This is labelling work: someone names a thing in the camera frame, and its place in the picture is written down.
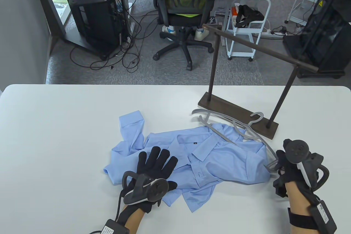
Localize person's left hand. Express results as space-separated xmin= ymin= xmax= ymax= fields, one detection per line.
xmin=121 ymin=146 xmax=179 ymax=213

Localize person's right hand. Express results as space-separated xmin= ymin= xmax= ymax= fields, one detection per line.
xmin=273 ymin=149 xmax=305 ymax=198

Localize grey plastic clothes hanger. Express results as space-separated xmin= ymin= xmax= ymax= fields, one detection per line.
xmin=191 ymin=109 xmax=279 ymax=174

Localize person's right forearm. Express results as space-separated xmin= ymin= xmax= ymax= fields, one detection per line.
xmin=285 ymin=182 xmax=313 ymax=234

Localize person's left forearm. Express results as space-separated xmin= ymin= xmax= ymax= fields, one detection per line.
xmin=117 ymin=206 xmax=146 ymax=234

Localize black controller on left glove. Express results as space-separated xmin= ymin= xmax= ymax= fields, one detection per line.
xmin=121 ymin=171 xmax=169 ymax=206

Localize light blue shirt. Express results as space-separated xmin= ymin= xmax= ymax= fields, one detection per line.
xmin=103 ymin=110 xmax=271 ymax=213

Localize brown tabletop clothes rack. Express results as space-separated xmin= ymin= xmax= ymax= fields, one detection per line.
xmin=198 ymin=23 xmax=320 ymax=140

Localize white trolley cart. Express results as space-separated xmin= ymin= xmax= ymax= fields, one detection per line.
xmin=225 ymin=0 xmax=272 ymax=62

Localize white power strip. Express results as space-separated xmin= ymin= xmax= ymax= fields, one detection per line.
xmin=259 ymin=27 xmax=286 ymax=39

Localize black equipment case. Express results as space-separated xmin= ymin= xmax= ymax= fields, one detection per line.
xmin=282 ymin=0 xmax=351 ymax=79

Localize black office chair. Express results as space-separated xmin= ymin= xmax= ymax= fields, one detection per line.
xmin=152 ymin=0 xmax=220 ymax=71

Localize black headset on cart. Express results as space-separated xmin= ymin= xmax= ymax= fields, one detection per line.
xmin=234 ymin=4 xmax=265 ymax=29

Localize black computer cabinet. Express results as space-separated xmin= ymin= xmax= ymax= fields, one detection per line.
xmin=62 ymin=0 xmax=123 ymax=61

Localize black right wrist strap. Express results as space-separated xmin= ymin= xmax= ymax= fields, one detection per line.
xmin=287 ymin=208 xmax=313 ymax=228

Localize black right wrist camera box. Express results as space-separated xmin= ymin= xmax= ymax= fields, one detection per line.
xmin=309 ymin=199 xmax=338 ymax=234

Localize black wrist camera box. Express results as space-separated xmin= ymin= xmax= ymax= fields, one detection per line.
xmin=101 ymin=219 xmax=130 ymax=234
xmin=309 ymin=199 xmax=338 ymax=234

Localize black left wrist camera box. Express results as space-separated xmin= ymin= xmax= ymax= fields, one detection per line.
xmin=101 ymin=219 xmax=130 ymax=234

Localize black floor cables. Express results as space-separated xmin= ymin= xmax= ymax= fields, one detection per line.
xmin=70 ymin=0 xmax=165 ymax=74

